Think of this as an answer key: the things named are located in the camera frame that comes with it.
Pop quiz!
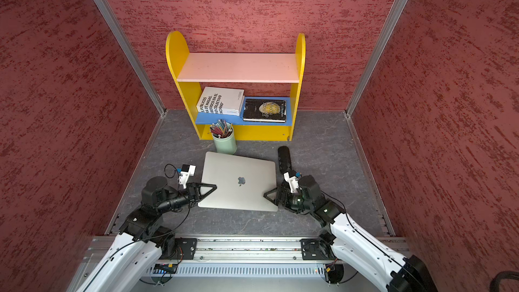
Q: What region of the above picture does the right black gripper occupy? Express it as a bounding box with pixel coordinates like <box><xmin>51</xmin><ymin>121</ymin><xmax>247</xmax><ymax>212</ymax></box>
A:
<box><xmin>264</xmin><ymin>187</ymin><xmax>314</xmax><ymax>212</ymax></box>

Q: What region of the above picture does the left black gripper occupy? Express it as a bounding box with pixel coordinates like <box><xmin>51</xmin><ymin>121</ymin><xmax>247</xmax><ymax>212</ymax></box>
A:
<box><xmin>156</xmin><ymin>182</ymin><xmax>217</xmax><ymax>214</ymax></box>

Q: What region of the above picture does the silver laptop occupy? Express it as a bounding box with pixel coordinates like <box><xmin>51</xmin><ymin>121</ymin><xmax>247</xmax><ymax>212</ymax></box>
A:
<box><xmin>198</xmin><ymin>152</ymin><xmax>278</xmax><ymax>212</ymax></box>

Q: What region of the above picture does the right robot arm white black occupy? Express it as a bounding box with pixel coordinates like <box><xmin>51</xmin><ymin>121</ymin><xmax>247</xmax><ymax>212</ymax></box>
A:
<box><xmin>264</xmin><ymin>172</ymin><xmax>437</xmax><ymax>291</ymax></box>

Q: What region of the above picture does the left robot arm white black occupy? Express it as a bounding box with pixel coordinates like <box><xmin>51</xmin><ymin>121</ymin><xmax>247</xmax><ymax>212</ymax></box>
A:
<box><xmin>77</xmin><ymin>177</ymin><xmax>217</xmax><ymax>291</ymax></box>

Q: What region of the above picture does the green pencil cup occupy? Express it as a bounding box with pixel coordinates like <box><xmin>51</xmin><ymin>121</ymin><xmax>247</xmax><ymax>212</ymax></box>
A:
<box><xmin>213</xmin><ymin>131</ymin><xmax>237</xmax><ymax>155</ymax></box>

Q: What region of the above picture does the colored pencils bundle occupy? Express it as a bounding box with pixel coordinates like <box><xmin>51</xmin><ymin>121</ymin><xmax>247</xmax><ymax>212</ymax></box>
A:
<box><xmin>209</xmin><ymin>119</ymin><xmax>234</xmax><ymax>139</ymax></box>

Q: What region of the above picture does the black book gold cover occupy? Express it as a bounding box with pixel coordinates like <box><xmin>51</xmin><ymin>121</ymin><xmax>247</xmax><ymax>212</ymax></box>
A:
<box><xmin>243</xmin><ymin>98</ymin><xmax>287</xmax><ymax>123</ymax></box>

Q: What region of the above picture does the white book black text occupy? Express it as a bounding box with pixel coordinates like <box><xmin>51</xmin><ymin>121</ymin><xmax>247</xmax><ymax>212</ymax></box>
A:
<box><xmin>196</xmin><ymin>87</ymin><xmax>245</xmax><ymax>116</ymax></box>

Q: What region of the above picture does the yellow shelf with pink board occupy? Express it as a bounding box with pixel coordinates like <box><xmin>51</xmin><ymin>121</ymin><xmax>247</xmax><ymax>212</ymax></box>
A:
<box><xmin>166</xmin><ymin>31</ymin><xmax>306</xmax><ymax>141</ymax></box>

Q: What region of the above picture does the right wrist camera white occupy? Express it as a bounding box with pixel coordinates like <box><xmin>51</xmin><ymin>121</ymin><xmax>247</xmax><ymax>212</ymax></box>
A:
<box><xmin>283</xmin><ymin>170</ymin><xmax>300</xmax><ymax>194</ymax></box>

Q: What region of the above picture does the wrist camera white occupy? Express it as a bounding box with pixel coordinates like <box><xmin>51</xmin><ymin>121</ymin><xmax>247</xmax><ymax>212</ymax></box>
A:
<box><xmin>177</xmin><ymin>164</ymin><xmax>196</xmax><ymax>190</ymax></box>
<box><xmin>283</xmin><ymin>170</ymin><xmax>300</xmax><ymax>194</ymax></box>

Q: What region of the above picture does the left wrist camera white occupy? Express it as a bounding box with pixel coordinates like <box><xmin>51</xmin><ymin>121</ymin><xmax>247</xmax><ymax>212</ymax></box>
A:
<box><xmin>177</xmin><ymin>164</ymin><xmax>196</xmax><ymax>190</ymax></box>

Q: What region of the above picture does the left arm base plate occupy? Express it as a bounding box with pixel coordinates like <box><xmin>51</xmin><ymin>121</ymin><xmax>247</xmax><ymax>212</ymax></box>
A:
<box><xmin>161</xmin><ymin>238</ymin><xmax>198</xmax><ymax>260</ymax></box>

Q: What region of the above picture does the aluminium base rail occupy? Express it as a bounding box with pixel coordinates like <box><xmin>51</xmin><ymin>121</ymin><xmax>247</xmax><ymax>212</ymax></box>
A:
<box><xmin>180</xmin><ymin>235</ymin><xmax>332</xmax><ymax>263</ymax></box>

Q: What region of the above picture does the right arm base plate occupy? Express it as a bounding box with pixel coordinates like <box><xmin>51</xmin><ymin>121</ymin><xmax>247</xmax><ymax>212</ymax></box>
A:
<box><xmin>300</xmin><ymin>238</ymin><xmax>335</xmax><ymax>261</ymax></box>

